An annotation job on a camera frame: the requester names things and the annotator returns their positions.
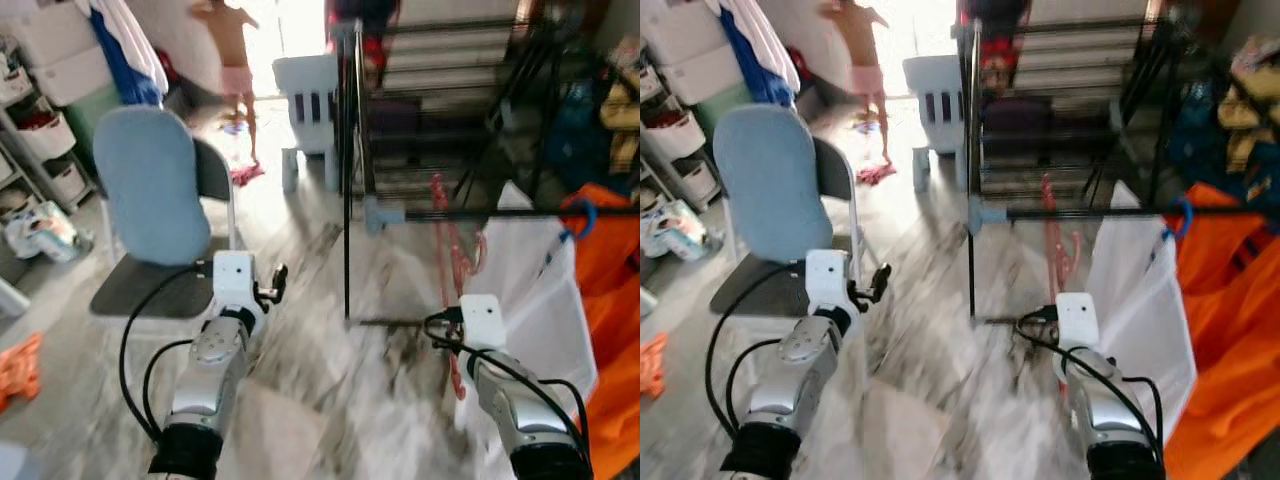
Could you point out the orange floor cloth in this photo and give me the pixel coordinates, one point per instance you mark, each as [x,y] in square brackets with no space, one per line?
[20,370]
[652,365]

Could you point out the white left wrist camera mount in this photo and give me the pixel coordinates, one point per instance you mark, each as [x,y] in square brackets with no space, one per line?
[830,280]
[235,280]

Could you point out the light blue cushion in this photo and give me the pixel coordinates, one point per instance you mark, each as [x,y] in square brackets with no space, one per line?
[150,190]
[770,190]

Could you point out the white plastic child chair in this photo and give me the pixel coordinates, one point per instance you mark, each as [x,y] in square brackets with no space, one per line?
[305,80]
[935,80]

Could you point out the pink plastic hanger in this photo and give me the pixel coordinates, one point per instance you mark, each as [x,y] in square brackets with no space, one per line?
[1055,240]
[452,260]

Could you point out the black metal drying rack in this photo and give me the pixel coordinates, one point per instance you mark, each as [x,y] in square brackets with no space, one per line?
[1100,213]
[500,213]

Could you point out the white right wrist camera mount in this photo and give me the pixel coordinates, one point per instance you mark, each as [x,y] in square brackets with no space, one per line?
[483,320]
[1078,320]

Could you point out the white hanging towel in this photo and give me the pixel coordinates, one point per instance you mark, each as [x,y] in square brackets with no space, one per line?
[135,30]
[765,30]

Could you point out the mint green bin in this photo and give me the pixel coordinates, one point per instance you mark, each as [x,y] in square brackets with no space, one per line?
[725,110]
[95,110]

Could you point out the blue plastic hanger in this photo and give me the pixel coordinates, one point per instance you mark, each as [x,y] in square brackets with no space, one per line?
[590,215]
[1188,215]

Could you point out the white shelving with bins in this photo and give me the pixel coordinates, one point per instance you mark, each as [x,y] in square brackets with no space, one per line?
[680,135]
[45,135]

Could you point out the blue storage bag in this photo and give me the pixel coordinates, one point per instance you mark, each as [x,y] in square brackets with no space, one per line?
[575,135]
[1195,130]

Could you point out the white shirt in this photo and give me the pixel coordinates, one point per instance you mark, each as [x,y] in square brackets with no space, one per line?
[1140,300]
[540,290]

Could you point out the shirtless child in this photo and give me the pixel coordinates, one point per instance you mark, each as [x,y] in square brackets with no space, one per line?
[232,40]
[862,40]

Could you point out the printed wipes pack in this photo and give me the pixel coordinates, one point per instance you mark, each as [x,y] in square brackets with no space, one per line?
[675,230]
[40,230]

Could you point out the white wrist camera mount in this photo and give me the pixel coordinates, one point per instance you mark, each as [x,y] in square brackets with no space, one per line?
[483,320]
[830,280]
[1078,320]
[235,280]

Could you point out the red floor cloth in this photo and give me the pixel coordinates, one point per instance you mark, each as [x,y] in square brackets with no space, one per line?
[875,174]
[247,175]

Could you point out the blue hanging towel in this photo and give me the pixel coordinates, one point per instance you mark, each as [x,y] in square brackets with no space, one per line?
[755,75]
[125,75]

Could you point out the mustard yellow garment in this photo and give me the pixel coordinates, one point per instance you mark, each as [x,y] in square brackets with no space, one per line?
[620,120]
[1250,110]

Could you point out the grey folding chair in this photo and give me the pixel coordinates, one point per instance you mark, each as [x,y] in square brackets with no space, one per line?
[760,290]
[140,290]

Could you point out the orange shirt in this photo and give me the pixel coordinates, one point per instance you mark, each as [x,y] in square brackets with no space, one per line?
[615,290]
[1230,300]

